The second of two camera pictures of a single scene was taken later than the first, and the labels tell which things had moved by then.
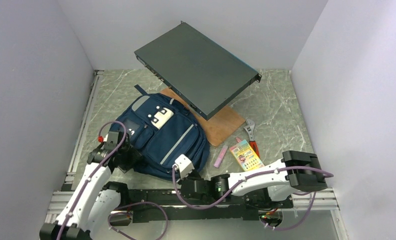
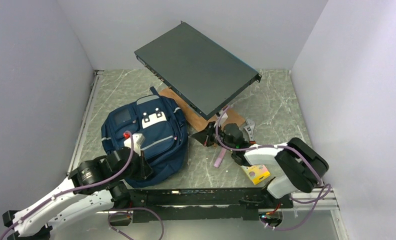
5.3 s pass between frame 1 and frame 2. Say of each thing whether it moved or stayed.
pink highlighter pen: stayed
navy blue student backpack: moved
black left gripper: moved
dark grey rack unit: stayed
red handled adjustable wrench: stayed
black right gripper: moved
